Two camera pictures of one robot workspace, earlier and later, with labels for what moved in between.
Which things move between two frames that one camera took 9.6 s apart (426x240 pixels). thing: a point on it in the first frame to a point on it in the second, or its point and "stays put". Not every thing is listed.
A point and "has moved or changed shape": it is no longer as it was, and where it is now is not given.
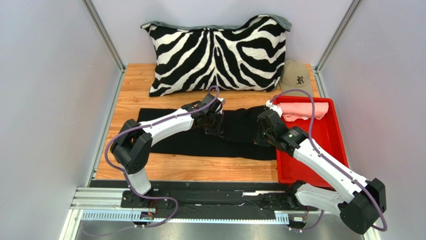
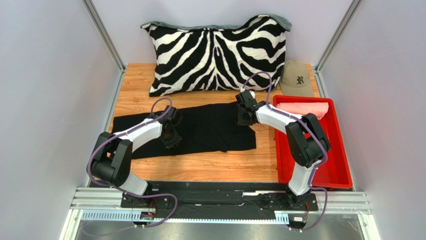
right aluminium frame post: x=346 y=20 stays put
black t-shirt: x=240 y=127 has moved or changed shape
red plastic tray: x=323 y=132 stays put
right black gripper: x=262 y=138 to x=242 y=117
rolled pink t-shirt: x=294 y=111 stays put
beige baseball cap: x=295 y=74 stays put
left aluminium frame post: x=99 y=26 stays put
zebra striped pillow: x=194 y=59 stays put
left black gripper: x=218 y=130 to x=175 y=140
